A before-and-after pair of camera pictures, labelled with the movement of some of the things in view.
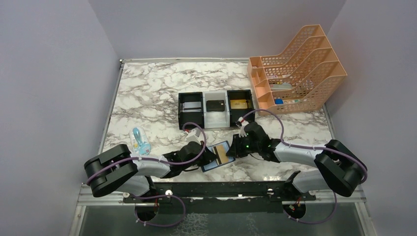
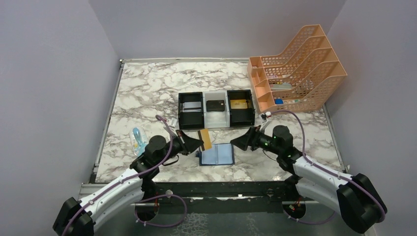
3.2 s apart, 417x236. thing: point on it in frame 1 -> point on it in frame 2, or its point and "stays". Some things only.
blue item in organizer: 279,101 stays
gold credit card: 220,151 -> 206,138
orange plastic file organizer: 296,77 stays
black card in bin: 215,105 stays
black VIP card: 215,105 stays
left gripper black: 207,156 -> 190,143
